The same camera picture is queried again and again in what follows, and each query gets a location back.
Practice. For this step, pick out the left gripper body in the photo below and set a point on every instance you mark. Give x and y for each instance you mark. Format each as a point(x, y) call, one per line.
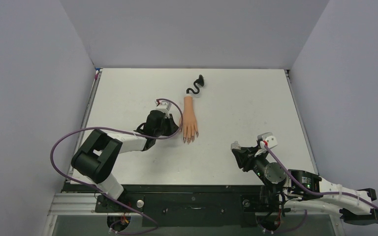
point(166, 129)

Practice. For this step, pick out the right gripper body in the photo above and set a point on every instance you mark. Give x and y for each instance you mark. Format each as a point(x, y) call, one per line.
point(246, 157)

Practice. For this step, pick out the clear nail polish bottle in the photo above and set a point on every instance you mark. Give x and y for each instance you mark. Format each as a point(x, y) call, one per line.
point(235, 145)

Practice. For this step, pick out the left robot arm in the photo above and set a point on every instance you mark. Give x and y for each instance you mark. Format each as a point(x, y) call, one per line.
point(98, 154)

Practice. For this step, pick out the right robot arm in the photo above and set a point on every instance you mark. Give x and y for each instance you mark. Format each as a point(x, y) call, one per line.
point(297, 189)

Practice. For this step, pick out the mannequin practice hand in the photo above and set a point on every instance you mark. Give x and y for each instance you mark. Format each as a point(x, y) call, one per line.
point(188, 121)

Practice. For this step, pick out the black flexible hand stand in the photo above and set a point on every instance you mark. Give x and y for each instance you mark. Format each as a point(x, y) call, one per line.
point(195, 90)

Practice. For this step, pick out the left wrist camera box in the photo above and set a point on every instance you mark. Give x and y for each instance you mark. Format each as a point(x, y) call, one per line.
point(163, 106)

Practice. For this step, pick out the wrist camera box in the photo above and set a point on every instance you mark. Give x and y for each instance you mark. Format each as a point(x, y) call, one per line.
point(163, 106)
point(265, 141)

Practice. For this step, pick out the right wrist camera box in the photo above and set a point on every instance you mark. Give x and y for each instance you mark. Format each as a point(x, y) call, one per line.
point(265, 141)

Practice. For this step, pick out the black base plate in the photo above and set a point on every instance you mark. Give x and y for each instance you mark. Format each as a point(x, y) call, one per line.
point(190, 205)

